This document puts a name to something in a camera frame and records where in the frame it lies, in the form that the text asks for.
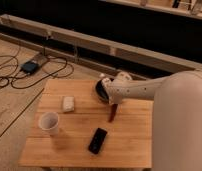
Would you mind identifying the black round bowl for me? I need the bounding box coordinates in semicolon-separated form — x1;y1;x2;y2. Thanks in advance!
95;81;109;103

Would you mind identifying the blue black power adapter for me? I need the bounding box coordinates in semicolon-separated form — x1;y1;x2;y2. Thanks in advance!
21;61;39;74

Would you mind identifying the black rectangular phone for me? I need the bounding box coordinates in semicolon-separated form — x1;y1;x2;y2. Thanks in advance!
88;128;107;154

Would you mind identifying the wooden table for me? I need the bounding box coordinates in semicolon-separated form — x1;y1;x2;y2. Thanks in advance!
20;79;152;168

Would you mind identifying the long wooden beam frame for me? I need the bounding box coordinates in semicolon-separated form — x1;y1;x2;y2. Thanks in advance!
0;14;199;73

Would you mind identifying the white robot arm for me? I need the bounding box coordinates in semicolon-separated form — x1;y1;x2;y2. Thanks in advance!
101;70;202;171

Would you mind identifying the black floor cable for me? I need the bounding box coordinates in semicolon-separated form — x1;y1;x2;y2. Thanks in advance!
0;43;75;90

